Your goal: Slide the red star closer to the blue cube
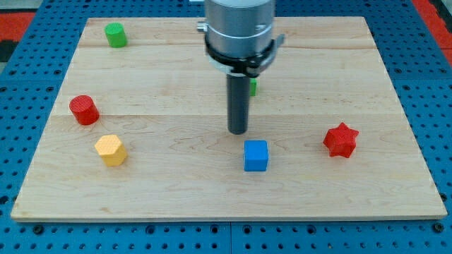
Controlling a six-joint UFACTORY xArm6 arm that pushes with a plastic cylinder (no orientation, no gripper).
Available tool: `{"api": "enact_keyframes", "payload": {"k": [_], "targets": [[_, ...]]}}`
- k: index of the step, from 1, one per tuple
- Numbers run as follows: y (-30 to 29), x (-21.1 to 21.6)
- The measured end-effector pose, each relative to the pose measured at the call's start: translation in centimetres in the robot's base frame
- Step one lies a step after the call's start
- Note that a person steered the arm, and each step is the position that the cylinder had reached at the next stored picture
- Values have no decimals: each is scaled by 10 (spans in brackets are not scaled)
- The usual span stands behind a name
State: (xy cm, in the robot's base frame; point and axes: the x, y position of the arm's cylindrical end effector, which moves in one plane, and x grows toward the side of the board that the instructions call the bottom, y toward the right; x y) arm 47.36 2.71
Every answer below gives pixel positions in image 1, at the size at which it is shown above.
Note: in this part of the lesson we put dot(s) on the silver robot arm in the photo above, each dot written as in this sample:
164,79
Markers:
238,36

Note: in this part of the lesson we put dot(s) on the blue cube block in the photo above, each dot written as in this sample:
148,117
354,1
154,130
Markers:
256,155

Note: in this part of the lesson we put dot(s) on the red star block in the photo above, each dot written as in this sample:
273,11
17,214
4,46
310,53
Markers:
341,140

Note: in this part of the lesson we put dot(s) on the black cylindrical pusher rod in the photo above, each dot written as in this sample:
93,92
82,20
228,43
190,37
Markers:
238,94

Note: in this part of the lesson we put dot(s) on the green block behind rod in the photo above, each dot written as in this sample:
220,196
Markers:
253,87

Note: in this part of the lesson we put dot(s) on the wooden board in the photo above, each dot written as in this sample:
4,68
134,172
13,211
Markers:
168,106

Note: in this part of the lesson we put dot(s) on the yellow hexagon block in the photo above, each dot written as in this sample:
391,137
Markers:
111,150

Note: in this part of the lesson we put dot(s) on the red cylinder block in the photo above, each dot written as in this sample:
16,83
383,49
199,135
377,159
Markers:
84,110

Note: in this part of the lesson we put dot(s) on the green cylinder block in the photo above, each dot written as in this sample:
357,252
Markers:
115,35

